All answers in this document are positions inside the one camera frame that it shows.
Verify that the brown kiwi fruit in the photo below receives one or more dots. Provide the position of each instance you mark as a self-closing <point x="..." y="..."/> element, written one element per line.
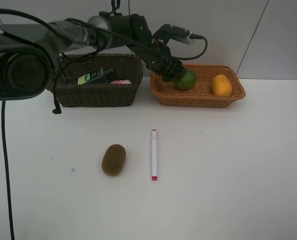
<point x="113" y="160"/>

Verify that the dark green pump bottle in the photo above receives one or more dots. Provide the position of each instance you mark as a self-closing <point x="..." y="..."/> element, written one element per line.
<point x="103" y="75"/>

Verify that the yellow mango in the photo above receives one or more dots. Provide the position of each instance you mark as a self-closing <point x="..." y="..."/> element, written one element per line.
<point x="221" y="86"/>

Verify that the pink white-capped bottle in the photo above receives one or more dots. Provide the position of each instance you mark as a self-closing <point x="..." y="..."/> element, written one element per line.
<point x="121" y="82"/>

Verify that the dark brown wicker basket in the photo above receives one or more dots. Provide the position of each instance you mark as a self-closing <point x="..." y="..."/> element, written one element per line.
<point x="66" y="91"/>

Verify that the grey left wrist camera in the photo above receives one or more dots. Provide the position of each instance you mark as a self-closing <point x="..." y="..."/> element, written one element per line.
<point x="170" y="32"/>

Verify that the white pink-capped marker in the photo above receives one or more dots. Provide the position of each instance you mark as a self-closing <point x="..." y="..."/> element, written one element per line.
<point x="154" y="156"/>

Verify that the orange wicker basket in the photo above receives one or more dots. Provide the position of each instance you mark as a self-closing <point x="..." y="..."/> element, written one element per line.
<point x="201" y="94"/>

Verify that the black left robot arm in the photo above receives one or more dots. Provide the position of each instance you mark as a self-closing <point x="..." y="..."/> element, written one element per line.
<point x="30" y="53"/>

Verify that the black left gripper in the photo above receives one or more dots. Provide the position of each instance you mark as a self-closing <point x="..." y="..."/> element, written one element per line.
<point x="160" y="62"/>

